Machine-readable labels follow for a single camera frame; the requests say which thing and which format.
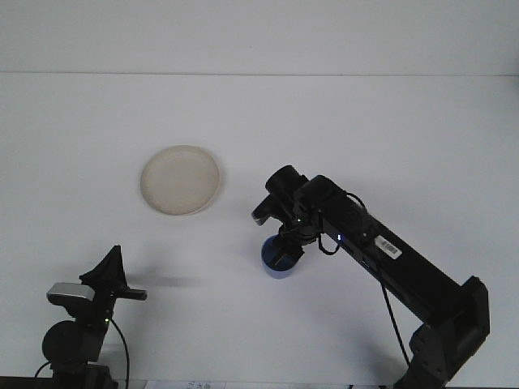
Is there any pale blue cup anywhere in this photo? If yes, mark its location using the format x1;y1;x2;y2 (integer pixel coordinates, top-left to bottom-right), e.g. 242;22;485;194
260;234;302;280

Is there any pale round plate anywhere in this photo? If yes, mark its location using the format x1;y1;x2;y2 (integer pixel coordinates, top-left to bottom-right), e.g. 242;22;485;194
139;144;222;216

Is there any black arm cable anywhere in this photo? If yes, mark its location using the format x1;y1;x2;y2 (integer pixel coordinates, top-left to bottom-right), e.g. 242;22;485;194
317;190;410;364
107;317;131;386

